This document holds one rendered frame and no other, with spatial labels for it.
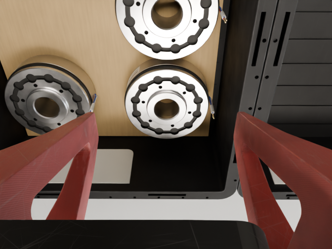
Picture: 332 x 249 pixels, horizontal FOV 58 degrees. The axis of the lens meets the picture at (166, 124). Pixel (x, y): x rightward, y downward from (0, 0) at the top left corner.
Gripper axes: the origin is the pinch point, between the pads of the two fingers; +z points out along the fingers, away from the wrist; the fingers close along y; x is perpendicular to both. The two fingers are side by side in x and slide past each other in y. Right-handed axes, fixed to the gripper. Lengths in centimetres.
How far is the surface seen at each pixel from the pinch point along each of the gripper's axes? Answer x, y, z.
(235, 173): 16.2, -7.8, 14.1
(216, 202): 50, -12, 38
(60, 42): 5.0, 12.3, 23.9
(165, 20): 2.0, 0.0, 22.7
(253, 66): 3.2, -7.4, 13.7
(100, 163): 19.1, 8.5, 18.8
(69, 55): 6.5, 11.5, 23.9
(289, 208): 53, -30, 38
